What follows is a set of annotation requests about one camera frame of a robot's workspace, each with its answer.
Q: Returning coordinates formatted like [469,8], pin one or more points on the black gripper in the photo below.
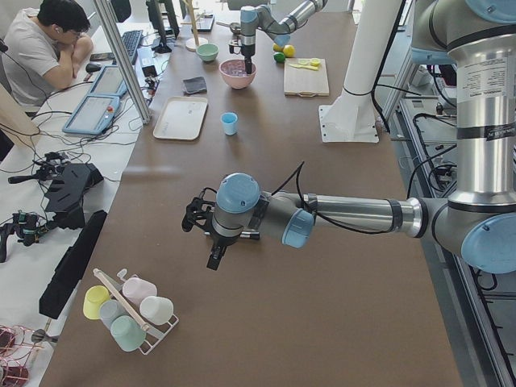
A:
[221,239]
[247,51]

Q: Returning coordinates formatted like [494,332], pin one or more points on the white robot base pillar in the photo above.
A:
[351,117]

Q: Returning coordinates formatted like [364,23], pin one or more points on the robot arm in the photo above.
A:
[253,18]
[477,221]

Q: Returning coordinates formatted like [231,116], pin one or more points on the pink bowl of ice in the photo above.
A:
[234,73]

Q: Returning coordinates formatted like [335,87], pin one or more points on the blue plastic cup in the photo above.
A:
[229,121]

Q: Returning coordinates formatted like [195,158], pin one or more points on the pink plastic cup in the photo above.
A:
[136,289]

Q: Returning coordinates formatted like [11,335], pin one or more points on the green plastic cup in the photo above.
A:
[127,333]

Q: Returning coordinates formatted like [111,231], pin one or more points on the grey plastic cup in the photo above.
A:
[109,311]

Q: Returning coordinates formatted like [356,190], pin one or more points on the yellow plastic cup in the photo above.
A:
[95,296]

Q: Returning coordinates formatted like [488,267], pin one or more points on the green lime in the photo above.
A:
[279,57]

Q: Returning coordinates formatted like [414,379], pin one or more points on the steel muddler black tip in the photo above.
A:
[254,235]

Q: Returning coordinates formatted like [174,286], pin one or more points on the whole yellow lemon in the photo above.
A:
[289,51]

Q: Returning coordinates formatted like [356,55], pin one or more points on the green bowl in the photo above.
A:
[207,52]

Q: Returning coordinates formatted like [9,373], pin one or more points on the wooden cutting board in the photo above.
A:
[303,82]

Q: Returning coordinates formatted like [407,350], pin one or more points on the wooden mug tree stand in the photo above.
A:
[193,43]

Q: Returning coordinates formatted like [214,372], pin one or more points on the grey folded cloth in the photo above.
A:
[194,85]

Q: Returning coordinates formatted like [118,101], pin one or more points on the yellow plastic knife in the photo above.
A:
[305,66]

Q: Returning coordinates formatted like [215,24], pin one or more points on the beige rabbit tray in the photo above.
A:
[181,118]

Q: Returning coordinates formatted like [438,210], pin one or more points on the black keyboard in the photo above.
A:
[131,41]

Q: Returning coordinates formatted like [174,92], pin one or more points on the blue teach pendant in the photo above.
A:
[109,82]
[93,115]

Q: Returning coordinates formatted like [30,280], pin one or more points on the black foam bar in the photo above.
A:
[71,268]

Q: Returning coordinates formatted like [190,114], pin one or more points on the black angular holder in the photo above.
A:
[66,192]

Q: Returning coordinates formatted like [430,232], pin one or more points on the handheld black gripper device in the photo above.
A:
[27,227]

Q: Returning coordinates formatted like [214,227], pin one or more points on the seated person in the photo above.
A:
[46,48]

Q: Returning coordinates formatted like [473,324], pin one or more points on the white wire cup rack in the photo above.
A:
[155,334]

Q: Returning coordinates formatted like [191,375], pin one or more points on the aluminium frame post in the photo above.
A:
[110,28]

